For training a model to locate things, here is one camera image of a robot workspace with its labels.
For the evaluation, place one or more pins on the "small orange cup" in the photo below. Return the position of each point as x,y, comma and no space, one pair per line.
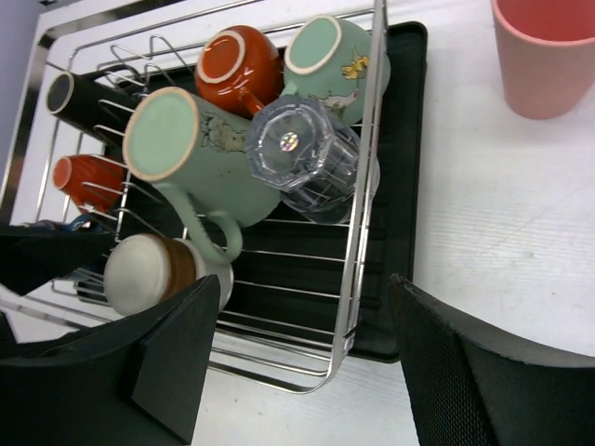
90,181

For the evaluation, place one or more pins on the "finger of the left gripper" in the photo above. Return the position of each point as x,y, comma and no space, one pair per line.
32,257

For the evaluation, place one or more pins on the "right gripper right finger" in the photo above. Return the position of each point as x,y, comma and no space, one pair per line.
472,383

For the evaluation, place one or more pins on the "tall green mug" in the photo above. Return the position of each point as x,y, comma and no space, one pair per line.
193,153

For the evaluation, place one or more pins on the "blue cup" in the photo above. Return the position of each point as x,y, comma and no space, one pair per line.
83,223

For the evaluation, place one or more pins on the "white brown steel tumbler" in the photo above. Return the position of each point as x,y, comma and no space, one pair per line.
145,270

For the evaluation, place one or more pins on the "clear plastic glass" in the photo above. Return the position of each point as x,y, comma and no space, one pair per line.
297,146

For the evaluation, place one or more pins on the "black tall cup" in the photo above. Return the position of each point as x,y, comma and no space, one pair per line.
94,108

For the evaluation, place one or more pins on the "orange floral bowl cup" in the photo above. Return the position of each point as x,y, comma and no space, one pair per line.
239,70

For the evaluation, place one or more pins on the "pink plastic cup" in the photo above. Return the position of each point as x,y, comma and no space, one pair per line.
546,54

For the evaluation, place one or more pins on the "small green mug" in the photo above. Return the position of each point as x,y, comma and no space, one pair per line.
328,60

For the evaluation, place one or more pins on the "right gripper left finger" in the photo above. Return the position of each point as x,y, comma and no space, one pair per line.
136,381

